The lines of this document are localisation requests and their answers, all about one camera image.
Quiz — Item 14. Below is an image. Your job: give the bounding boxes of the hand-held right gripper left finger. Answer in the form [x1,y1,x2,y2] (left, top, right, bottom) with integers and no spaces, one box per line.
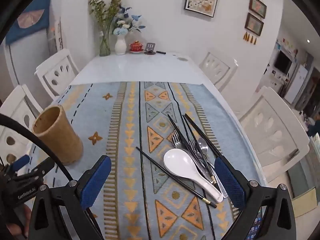
[29,155,112,240]

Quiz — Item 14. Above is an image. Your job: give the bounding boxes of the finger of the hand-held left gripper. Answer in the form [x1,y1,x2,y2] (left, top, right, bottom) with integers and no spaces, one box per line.
[24,159,55,180]
[5,154,31,174]

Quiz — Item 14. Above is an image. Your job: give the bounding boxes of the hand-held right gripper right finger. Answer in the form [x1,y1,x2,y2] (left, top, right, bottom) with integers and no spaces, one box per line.
[214,155,298,240]

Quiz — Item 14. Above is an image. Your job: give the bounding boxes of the bamboo utensil holder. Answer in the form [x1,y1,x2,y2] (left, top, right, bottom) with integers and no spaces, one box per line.
[31,106,84,165]

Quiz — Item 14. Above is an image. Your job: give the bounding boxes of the small metal spoon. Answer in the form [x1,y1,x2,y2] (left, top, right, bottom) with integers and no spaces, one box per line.
[197,137,216,168]

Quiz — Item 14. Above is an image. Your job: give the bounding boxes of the white ceramic spoon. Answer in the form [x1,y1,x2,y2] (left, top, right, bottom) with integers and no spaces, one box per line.
[163,148,224,203]

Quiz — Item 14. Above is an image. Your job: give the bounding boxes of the large metal fork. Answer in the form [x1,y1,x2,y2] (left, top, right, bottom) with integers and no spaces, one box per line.
[171,129,215,180]

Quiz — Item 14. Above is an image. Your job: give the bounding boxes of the person's left hand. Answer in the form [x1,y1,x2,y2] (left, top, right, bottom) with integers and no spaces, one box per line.
[6,204,32,238]

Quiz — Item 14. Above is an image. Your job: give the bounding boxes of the smartphone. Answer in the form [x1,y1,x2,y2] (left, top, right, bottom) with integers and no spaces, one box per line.
[244,209,264,240]

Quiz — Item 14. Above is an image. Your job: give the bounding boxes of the white dining chair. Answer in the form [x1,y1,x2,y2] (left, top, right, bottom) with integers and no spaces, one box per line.
[35,49,80,100]
[237,86,310,183]
[0,84,44,170]
[199,52,238,92]

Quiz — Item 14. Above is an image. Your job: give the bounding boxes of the patterned blue tablecloth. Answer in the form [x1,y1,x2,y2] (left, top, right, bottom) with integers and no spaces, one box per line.
[24,81,263,240]

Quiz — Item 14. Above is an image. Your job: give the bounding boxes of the white refrigerator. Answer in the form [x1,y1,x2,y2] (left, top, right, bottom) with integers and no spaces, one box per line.
[2,26,54,100]

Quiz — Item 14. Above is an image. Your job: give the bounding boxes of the white cabinet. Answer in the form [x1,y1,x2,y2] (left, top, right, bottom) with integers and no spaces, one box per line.
[284,65,313,104]

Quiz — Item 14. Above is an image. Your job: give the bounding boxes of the white storage rack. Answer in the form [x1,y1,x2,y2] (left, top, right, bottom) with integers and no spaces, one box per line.
[47,17,64,53]

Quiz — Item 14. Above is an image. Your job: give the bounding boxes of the black television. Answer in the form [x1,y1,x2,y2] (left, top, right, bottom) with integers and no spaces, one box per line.
[274,50,293,75]

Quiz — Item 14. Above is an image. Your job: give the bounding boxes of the glass vase with green stems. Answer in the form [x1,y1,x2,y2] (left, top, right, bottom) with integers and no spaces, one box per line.
[88,0,123,57]

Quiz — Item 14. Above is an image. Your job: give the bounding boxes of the white vase with blue flowers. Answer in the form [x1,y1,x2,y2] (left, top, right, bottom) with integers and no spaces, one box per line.
[113,4,146,55]

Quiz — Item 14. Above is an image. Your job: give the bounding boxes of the red lidded teacup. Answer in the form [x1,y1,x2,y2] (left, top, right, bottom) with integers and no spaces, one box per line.
[129,41,144,54]

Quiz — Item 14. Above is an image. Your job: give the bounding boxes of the hanging yellow tassels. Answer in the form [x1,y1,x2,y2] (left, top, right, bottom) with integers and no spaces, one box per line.
[242,31,258,46]

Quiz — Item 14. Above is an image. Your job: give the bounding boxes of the grey phone stand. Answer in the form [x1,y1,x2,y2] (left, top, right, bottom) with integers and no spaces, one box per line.
[144,42,157,55]

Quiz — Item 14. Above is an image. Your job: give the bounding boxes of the blue cloth with leaf print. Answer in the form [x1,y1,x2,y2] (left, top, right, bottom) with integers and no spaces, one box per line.
[5,0,52,46]

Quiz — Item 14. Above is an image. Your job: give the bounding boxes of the small framed picture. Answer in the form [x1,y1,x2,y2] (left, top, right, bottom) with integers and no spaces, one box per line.
[249,0,267,19]
[244,12,264,36]

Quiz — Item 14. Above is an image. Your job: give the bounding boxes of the black cable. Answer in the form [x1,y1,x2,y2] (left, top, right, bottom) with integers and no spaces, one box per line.
[0,114,75,183]

